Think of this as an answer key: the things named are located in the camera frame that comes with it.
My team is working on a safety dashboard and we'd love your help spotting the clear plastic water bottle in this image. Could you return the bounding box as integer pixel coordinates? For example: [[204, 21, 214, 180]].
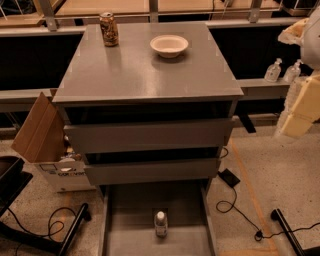
[[154, 211, 168, 238]]

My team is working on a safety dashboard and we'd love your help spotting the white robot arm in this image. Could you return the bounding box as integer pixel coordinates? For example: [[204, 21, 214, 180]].
[[274, 7, 320, 141]]

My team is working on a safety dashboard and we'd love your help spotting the grey drawer cabinet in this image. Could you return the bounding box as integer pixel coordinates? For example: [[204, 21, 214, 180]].
[[52, 21, 245, 256]]

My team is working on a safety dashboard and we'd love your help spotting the grey middle drawer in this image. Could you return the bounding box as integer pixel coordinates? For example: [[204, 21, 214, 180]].
[[84, 158, 220, 185]]

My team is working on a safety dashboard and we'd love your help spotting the grey top drawer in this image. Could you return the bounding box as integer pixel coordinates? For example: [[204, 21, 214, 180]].
[[64, 119, 233, 153]]

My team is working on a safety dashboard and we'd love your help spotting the grey open bottom drawer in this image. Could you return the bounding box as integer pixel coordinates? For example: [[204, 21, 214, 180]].
[[98, 180, 218, 256]]

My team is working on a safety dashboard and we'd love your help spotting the left clear pump bottle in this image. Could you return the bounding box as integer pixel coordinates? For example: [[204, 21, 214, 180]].
[[264, 58, 282, 82]]

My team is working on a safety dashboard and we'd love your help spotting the clear pump bottle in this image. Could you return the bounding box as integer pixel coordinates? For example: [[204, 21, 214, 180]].
[[264, 58, 282, 82], [283, 59, 302, 83]]

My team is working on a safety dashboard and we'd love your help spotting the right clear pump bottle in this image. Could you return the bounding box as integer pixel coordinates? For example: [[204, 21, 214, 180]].
[[283, 59, 302, 83]]

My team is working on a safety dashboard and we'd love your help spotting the white paper bowl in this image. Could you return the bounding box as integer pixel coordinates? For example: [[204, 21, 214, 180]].
[[150, 35, 189, 58]]

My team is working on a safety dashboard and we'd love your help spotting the black power adapter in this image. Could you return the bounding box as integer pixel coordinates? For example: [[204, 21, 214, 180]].
[[218, 169, 240, 188]]

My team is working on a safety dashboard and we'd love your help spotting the open cardboard box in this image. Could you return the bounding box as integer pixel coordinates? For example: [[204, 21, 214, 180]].
[[12, 93, 94, 192]]

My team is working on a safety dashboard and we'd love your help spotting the gold patterned drink can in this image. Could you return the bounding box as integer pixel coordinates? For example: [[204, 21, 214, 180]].
[[99, 12, 119, 47]]

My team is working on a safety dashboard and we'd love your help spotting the black stand leg right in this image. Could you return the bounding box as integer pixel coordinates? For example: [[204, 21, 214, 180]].
[[271, 209, 320, 256]]

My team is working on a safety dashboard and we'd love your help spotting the black stand leg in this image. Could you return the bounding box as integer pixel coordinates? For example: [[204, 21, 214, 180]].
[[0, 203, 91, 256], [271, 209, 320, 256]]

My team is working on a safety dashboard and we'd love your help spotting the black stand leg left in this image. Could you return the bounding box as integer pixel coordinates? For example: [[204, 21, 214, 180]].
[[0, 203, 91, 256]]

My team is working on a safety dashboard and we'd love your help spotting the black bin left edge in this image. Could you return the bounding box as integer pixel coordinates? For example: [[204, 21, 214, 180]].
[[0, 156, 33, 216]]

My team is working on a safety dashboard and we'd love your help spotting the black cable right floor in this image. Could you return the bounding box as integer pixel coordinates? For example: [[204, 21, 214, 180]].
[[215, 186, 320, 243]]

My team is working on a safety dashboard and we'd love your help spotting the black cable floor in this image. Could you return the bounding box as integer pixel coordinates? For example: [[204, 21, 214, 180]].
[[215, 186, 320, 243], [6, 206, 78, 239]]

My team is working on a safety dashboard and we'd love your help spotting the metal railing frame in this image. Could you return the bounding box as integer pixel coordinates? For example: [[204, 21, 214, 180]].
[[0, 0, 319, 36]]

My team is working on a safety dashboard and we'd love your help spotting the black cable left floor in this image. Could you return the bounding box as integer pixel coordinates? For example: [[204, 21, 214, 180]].
[[6, 206, 78, 239]]

